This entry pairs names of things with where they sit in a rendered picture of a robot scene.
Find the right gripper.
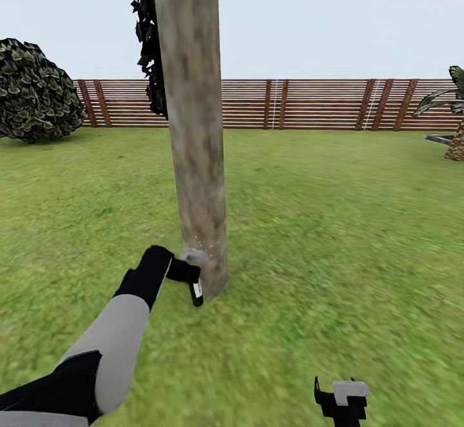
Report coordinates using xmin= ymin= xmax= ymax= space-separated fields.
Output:
xmin=314 ymin=377 xmax=366 ymax=427

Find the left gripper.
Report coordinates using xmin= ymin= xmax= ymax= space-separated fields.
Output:
xmin=174 ymin=260 xmax=201 ymax=284

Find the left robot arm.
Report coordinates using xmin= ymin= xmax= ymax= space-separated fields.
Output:
xmin=0 ymin=246 xmax=208 ymax=427

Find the pesticide atomizer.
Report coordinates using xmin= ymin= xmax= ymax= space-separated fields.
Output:
xmin=188 ymin=282 xmax=204 ymax=307

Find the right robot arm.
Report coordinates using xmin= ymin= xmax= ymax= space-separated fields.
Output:
xmin=314 ymin=377 xmax=369 ymax=427

